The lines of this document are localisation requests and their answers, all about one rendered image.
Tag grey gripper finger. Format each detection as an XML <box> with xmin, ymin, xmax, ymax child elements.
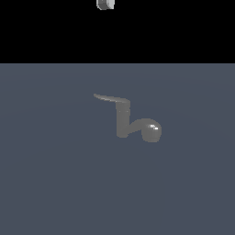
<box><xmin>95</xmin><ymin>0</ymin><xmax>116</xmax><ymax>11</ymax></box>

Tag grey faucet body with spout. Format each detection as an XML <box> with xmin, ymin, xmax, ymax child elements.
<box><xmin>115</xmin><ymin>107</ymin><xmax>162</xmax><ymax>144</ymax></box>

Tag grey faucet lever handle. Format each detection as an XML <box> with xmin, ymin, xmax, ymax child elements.
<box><xmin>93</xmin><ymin>93</ymin><xmax>131</xmax><ymax>110</ymax></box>

